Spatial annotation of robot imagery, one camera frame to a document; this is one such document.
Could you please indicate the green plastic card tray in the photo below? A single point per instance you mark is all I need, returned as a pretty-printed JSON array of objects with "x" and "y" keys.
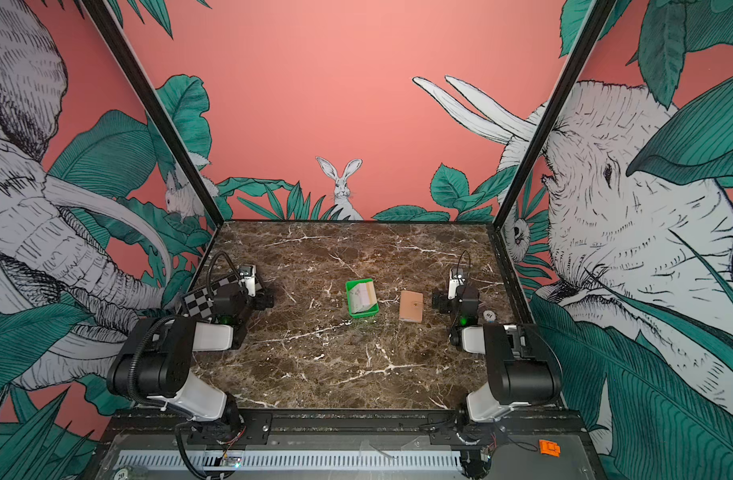
[{"x": 370, "y": 313}]

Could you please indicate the orange connector block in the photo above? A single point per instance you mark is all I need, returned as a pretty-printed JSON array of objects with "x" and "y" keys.
[{"x": 549, "y": 448}]

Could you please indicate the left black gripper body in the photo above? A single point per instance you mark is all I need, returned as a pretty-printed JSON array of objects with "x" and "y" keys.
[{"x": 260, "y": 300}]

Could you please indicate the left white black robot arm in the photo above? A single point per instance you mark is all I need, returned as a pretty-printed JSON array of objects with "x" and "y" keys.
[{"x": 154, "y": 367}]

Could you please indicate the tan leather card holder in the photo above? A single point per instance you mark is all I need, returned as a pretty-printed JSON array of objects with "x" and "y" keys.
[{"x": 410, "y": 307}]

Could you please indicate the white slotted cable duct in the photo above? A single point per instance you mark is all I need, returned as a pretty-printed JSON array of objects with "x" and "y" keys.
[{"x": 337, "y": 460}]

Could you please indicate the right black frame post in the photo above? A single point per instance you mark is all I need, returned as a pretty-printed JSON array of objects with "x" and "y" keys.
[{"x": 594, "y": 22}]

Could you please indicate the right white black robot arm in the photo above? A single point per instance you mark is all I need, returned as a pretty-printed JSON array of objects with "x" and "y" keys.
[{"x": 521, "y": 369}]

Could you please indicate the left black frame post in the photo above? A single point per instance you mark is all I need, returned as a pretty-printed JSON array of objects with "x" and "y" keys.
[{"x": 111, "y": 32}]

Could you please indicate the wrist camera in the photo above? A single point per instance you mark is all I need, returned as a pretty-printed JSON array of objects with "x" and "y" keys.
[
  {"x": 457, "y": 278},
  {"x": 248, "y": 277}
]

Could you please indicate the black mounting rail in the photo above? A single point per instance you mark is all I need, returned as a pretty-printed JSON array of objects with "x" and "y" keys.
[{"x": 342, "y": 425}]

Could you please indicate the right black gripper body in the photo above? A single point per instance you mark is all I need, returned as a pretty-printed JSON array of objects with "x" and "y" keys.
[{"x": 441, "y": 301}]

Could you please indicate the black white checkerboard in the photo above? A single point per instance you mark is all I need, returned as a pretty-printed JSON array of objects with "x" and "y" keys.
[{"x": 197, "y": 303}]

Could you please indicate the black frame post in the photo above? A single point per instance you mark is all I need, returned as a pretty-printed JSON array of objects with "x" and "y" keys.
[
  {"x": 594, "y": 22},
  {"x": 111, "y": 32}
]

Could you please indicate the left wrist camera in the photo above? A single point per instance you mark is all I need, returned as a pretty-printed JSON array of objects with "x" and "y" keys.
[{"x": 248, "y": 277}]

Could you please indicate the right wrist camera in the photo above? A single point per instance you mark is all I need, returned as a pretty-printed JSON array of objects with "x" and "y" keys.
[{"x": 457, "y": 278}]

